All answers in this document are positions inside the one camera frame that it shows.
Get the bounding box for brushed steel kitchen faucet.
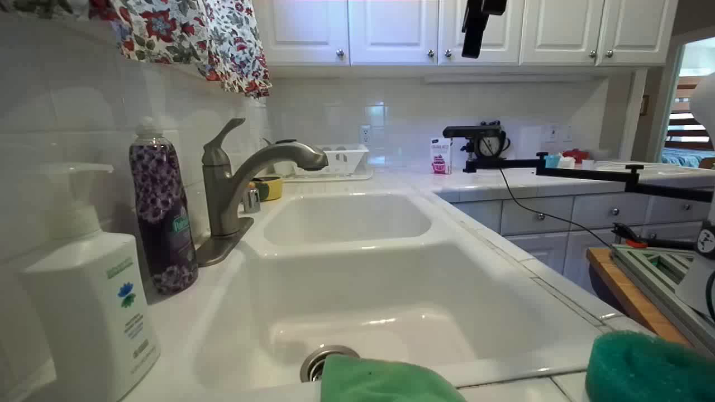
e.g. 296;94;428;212
196;118;328;266

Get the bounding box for white double basin sink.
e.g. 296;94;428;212
128;193;605;402

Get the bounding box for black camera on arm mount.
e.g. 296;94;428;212
442;122;713;204

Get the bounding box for white dish rack basket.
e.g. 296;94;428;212
295;146;368;177

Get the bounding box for wooden cart table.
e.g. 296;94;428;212
585;248;687;346

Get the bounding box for white upper cabinets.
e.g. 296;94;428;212
255;0;679;67

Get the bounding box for small pink white bottle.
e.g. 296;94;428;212
428;139;452;174

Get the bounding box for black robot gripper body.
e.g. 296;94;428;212
462;0;507;59

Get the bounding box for floral window valance curtain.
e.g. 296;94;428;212
0;0;273;99

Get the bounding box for yellow green sponge holder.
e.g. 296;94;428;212
255;174;283;202

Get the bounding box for steel sink drain strainer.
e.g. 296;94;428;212
300;344;356;383

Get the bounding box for white lower cabinet drawers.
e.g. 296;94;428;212
455;195;708;292

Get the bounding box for white pump soap dispenser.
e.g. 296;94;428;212
19;164;161;402

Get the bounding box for black cable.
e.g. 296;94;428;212
495;168;617;251

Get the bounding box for green cloth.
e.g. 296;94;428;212
319;358;465;402

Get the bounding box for purple floral soap bottle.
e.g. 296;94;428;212
130;122;199;295

